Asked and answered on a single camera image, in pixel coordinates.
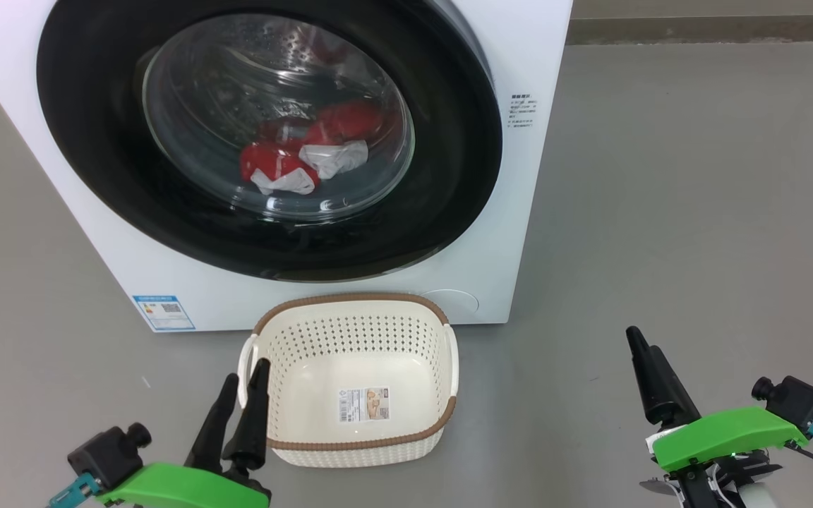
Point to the teal left camera connector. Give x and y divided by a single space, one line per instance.
73 492

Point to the cream laundry basket brown rim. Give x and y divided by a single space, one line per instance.
322 353

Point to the black washing machine door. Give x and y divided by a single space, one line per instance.
96 141

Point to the red and white garment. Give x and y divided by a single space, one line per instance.
276 161

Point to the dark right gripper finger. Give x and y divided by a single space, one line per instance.
646 381
675 402

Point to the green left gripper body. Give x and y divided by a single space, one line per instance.
181 488

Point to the small printed text label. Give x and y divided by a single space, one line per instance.
522 109

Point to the white front-load washing machine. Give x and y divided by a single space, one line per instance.
533 42

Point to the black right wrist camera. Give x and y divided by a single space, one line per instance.
795 402

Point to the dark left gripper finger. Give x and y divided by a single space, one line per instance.
212 430
251 430

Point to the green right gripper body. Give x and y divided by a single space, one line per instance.
724 434

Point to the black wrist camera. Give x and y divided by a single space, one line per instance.
795 402
106 455

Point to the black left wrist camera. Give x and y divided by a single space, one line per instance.
106 455

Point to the paper product label sticker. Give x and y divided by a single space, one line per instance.
364 403

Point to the blue energy label sticker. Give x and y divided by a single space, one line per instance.
164 312

